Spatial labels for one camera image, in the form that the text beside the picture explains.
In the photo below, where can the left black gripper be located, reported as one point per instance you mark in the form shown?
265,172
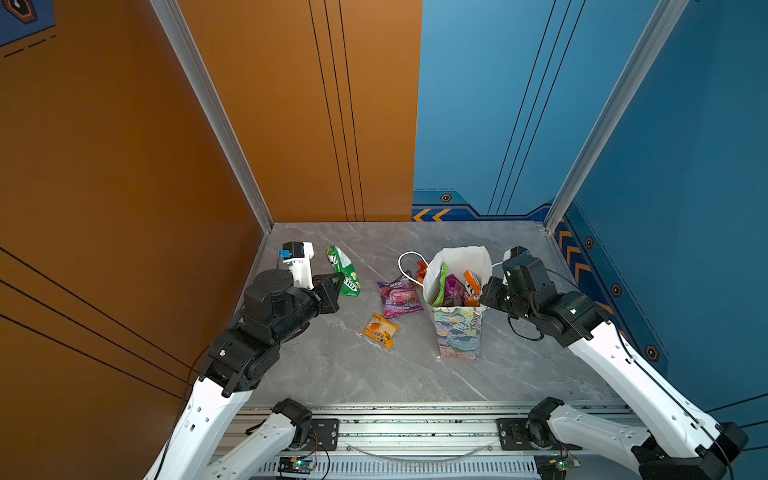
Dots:
328,296

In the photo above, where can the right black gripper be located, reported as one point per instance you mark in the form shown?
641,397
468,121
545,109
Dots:
487,295

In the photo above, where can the orange snack bag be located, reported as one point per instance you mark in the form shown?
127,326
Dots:
473,288

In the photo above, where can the green yellow Fox's candy bag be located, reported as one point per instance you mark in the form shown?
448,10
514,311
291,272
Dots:
342,264

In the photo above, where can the colourful white paper bag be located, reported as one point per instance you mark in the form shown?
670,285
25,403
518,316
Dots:
459,329

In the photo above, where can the green Lays chips bag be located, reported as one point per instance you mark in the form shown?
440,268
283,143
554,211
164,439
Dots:
434,284

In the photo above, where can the small orange yellow snack pack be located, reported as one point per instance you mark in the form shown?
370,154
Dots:
381,330

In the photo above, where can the purple small snack bag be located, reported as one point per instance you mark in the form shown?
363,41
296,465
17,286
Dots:
399,297

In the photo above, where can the purple grape candy bag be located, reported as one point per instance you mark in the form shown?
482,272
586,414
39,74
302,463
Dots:
454,292

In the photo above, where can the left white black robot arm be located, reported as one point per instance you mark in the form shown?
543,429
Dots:
274,312

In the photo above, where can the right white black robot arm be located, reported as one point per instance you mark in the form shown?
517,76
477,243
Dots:
678,440

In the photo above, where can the small red snack pack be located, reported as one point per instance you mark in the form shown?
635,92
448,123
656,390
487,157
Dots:
421,273

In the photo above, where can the left green circuit board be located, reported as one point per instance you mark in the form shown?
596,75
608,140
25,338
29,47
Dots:
296,467

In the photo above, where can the green circuit board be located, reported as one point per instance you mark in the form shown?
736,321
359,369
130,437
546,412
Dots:
296,467
555,468

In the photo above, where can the right green circuit board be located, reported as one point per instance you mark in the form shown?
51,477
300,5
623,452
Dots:
555,468

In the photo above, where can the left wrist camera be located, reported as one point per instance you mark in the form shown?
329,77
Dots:
297,255

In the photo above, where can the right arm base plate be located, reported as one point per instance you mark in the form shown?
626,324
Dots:
520,434

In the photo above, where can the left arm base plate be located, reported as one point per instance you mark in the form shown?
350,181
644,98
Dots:
323,430

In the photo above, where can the aluminium rail frame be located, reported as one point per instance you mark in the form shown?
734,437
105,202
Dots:
439,445

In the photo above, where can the left aluminium corner post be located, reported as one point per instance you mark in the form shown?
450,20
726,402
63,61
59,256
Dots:
179,35

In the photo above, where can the aluminium corner post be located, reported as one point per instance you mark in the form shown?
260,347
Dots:
179,35
650,43

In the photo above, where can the right aluminium corner post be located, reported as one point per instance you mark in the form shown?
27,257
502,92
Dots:
650,43

